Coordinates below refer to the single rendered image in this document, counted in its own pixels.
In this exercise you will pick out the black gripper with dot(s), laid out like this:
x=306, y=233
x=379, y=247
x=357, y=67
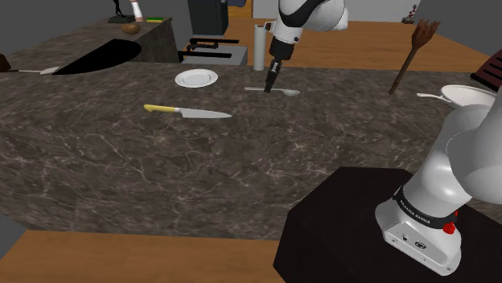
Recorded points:
x=281, y=49

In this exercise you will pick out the silver spoon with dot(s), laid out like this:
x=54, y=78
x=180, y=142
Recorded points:
x=289, y=92

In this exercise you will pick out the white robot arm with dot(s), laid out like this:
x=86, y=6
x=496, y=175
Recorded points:
x=435, y=184

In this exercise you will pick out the white paper towel roll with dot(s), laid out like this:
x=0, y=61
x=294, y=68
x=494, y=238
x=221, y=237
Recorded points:
x=259, y=47

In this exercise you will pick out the grey unit with black bars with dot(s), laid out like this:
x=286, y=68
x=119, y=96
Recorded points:
x=219, y=58

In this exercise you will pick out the dark tall cabinet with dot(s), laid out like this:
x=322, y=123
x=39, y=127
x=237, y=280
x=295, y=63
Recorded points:
x=208, y=17

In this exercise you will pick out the white plate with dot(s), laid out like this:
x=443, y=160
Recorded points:
x=196, y=78

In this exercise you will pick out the brown wooden fork spatula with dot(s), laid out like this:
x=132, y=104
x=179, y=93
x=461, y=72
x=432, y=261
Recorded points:
x=406, y=64

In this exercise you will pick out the green and yellow sponge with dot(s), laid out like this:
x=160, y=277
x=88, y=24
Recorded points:
x=155, y=19

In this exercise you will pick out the small red ornament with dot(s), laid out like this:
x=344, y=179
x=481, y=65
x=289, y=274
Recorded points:
x=410, y=17

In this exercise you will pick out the white and pink grinder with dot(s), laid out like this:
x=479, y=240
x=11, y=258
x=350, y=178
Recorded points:
x=137, y=11

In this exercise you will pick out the brown potato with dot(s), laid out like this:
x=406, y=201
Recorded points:
x=130, y=28

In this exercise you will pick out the white spoon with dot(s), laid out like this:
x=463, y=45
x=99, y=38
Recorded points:
x=429, y=96

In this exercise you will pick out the black figure statue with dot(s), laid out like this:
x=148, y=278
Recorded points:
x=117, y=15

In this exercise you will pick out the black robot stand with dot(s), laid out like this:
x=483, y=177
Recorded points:
x=333, y=235

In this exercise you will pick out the dark red slatted rack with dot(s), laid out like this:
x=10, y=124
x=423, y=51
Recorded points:
x=492, y=72

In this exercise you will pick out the white spatula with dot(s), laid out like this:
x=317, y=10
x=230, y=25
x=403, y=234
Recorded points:
x=47, y=71

